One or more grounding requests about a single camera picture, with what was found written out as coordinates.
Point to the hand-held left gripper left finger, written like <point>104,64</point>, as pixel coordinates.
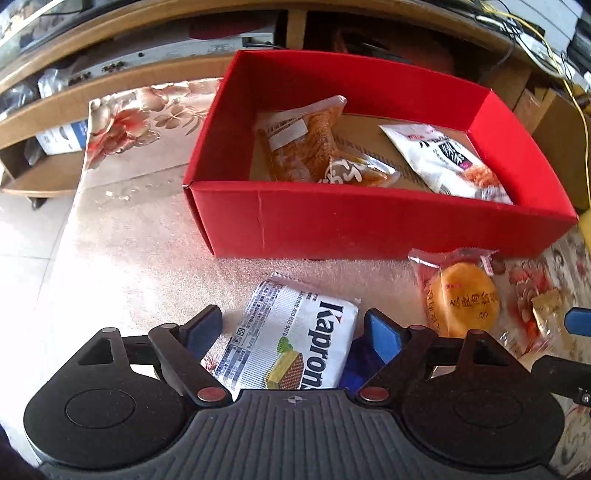
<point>206,330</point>

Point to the clear plastic bag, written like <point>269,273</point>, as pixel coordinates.
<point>51,82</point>

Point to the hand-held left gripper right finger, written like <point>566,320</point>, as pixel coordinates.
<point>383,334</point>

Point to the floral table mat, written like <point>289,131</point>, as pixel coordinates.
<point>138,230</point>

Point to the orange noodle snack packet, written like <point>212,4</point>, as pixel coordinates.
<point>300,152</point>

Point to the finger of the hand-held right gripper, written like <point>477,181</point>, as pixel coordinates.
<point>561,374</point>
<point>578,321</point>

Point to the white snack packet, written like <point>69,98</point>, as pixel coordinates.
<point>443,161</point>

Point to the wooden cabinet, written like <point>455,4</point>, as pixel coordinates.
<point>138,60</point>

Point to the small brown snack packet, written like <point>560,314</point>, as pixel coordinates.
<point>360,173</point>

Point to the blue and white box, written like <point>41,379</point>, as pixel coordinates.
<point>62,136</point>

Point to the red cardboard box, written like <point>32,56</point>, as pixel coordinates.
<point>369,230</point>

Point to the round yellow cake packet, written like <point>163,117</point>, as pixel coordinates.
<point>466,300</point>

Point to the silver electronic device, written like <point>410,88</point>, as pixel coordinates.
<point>184,53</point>

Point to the gold foil snack packet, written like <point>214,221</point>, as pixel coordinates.
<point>547,309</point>

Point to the white wafer packet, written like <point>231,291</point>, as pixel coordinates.
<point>286,332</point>

